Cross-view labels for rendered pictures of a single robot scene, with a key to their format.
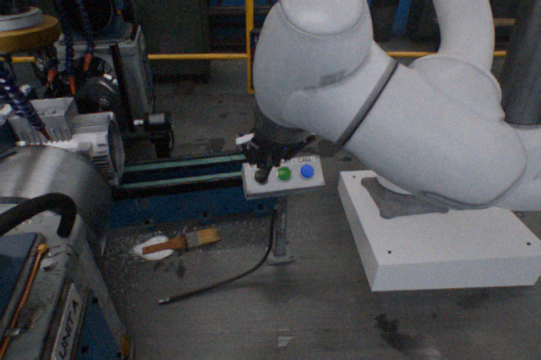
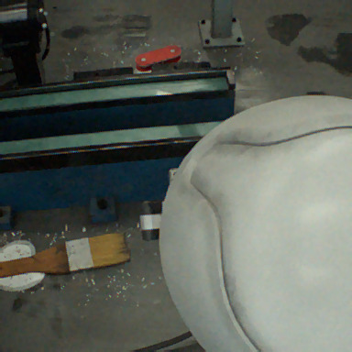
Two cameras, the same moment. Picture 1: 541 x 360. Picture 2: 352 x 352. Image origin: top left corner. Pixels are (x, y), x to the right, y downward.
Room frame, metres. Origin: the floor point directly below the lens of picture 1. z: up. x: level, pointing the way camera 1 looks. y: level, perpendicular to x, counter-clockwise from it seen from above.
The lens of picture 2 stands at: (0.25, -0.01, 1.60)
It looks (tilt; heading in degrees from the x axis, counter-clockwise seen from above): 52 degrees down; 8
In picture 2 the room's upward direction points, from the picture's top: 2 degrees counter-clockwise
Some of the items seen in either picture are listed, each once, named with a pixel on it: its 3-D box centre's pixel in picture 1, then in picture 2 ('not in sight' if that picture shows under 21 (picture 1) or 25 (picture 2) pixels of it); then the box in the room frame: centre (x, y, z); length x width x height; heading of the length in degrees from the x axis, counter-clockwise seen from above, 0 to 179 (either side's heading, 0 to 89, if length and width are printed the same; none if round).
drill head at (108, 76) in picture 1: (95, 93); not in sight; (1.13, 0.55, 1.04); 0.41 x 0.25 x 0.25; 11
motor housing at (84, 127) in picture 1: (76, 152); not in sight; (0.80, 0.49, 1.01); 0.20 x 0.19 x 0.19; 100
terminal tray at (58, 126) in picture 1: (47, 121); not in sight; (0.80, 0.53, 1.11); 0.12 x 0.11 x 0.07; 100
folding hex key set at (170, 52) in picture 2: not in sight; (158, 59); (1.11, 0.12, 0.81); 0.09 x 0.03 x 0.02; 119
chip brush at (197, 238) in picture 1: (182, 242); (59, 258); (0.69, 0.22, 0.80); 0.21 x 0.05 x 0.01; 109
